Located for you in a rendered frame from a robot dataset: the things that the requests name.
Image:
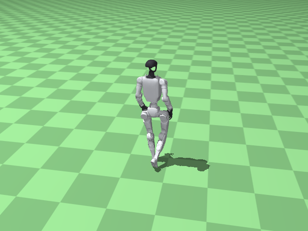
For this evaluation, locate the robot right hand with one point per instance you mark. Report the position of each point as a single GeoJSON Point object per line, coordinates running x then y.
{"type": "Point", "coordinates": [170, 113]}

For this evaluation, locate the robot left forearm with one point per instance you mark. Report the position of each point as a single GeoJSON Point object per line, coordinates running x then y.
{"type": "Point", "coordinates": [140, 102]}

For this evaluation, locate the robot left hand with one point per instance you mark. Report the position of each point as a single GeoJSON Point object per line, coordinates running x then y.
{"type": "Point", "coordinates": [143, 107]}

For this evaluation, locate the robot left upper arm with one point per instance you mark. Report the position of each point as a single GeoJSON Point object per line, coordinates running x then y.
{"type": "Point", "coordinates": [139, 87]}

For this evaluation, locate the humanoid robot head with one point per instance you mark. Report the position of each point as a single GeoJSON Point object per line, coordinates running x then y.
{"type": "Point", "coordinates": [150, 64]}

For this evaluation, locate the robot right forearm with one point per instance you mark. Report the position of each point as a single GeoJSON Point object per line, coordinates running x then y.
{"type": "Point", "coordinates": [168, 104]}

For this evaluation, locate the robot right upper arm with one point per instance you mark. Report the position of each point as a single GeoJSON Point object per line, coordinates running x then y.
{"type": "Point", "coordinates": [163, 83]}

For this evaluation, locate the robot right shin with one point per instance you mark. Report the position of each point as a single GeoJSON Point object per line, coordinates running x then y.
{"type": "Point", "coordinates": [160, 146]}

